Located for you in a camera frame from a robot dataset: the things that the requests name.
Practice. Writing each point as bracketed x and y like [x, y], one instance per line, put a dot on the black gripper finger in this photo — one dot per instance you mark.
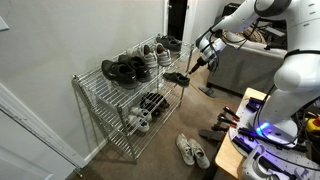
[192, 70]

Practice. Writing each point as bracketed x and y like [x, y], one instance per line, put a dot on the black sneaker front top shelf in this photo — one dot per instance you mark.
[121, 73]

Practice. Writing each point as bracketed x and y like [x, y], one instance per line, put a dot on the grey sneaker on floor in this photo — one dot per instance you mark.
[185, 149]
[200, 155]

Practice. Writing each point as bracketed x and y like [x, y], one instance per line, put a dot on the orange handled clamps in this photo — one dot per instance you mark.
[222, 118]

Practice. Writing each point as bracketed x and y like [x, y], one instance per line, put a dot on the black sneaker shelf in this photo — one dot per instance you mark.
[138, 65]
[121, 73]

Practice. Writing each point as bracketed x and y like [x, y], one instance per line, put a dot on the small white shoe left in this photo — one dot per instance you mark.
[144, 113]

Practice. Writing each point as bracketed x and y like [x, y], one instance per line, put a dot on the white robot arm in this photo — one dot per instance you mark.
[239, 20]

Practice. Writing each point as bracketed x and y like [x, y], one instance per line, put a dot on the small white shoe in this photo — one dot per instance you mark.
[139, 123]
[144, 113]

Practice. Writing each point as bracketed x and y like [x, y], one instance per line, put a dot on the dark grey sneaker white sole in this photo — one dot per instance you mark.
[177, 78]

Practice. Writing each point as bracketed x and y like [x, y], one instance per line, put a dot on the small white shoe right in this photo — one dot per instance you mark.
[139, 123]

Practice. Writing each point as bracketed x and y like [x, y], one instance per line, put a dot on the wooden table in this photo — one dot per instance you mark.
[228, 159]

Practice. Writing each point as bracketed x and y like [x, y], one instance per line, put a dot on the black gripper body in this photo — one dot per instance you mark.
[200, 62]

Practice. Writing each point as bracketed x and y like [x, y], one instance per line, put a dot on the grey couch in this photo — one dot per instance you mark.
[244, 63]

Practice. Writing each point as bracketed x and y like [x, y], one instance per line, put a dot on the round grey robot base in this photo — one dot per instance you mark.
[288, 163]

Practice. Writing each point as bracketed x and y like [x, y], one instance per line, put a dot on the white grey sneaker top shelf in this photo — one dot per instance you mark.
[145, 53]

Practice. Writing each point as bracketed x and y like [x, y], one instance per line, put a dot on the black sandal on bottom shelf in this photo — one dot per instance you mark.
[155, 103]

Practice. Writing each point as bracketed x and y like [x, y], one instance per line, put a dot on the dark grey sneaker far end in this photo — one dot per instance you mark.
[170, 43]

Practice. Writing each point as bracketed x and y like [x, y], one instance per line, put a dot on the white sneaker red lining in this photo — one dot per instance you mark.
[162, 54]

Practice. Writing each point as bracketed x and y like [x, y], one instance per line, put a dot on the chrome wire shoe rack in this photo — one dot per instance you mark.
[108, 104]

